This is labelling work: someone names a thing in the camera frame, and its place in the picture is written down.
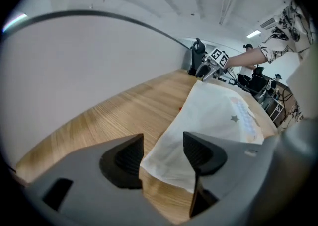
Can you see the ceiling strip light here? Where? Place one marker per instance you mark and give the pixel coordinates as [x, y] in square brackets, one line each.
[253, 34]

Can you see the white shirt with lavender sleeves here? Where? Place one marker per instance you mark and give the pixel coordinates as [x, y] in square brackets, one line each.
[211, 110]

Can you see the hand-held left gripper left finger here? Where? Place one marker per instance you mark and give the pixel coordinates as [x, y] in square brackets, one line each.
[87, 170]

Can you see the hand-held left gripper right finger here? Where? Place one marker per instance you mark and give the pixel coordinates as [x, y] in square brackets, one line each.
[236, 165]

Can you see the black mesh office chair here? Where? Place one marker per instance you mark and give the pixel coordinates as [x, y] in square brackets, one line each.
[196, 56]

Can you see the person's right forearm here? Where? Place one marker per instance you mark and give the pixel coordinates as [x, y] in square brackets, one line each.
[246, 58]

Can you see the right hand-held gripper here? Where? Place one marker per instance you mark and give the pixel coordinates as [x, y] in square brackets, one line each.
[218, 57]

